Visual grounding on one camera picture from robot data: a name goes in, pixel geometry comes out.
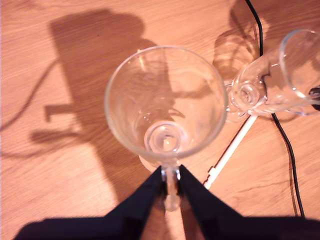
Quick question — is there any small footed glass cup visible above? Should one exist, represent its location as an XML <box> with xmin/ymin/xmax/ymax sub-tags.
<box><xmin>224</xmin><ymin>28</ymin><xmax>320</xmax><ymax>125</ymax></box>
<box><xmin>104</xmin><ymin>44</ymin><xmax>230</xmax><ymax>212</ymax></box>

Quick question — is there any white pen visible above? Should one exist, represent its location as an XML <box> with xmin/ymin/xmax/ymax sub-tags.
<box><xmin>203</xmin><ymin>114</ymin><xmax>258</xmax><ymax>189</ymax></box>

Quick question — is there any thick black table cable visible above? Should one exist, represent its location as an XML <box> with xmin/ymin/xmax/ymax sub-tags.
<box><xmin>244</xmin><ymin>0</ymin><xmax>306</xmax><ymax>218</ymax></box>

